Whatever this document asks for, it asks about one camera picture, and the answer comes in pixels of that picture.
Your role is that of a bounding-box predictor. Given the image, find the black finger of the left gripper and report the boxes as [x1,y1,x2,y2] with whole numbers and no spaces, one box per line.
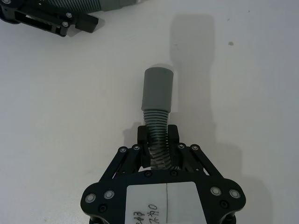
[0,0,99,38]

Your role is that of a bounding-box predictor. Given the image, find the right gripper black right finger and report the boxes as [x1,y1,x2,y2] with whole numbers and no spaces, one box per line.
[166,124,225,182]

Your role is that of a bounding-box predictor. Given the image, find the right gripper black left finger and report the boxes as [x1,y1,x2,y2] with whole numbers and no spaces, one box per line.
[99,125,152,182]

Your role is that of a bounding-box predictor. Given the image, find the grey corrugated hose with cuff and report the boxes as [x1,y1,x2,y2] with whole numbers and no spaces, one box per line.
[43,0,141,13]
[141,66,176,171]

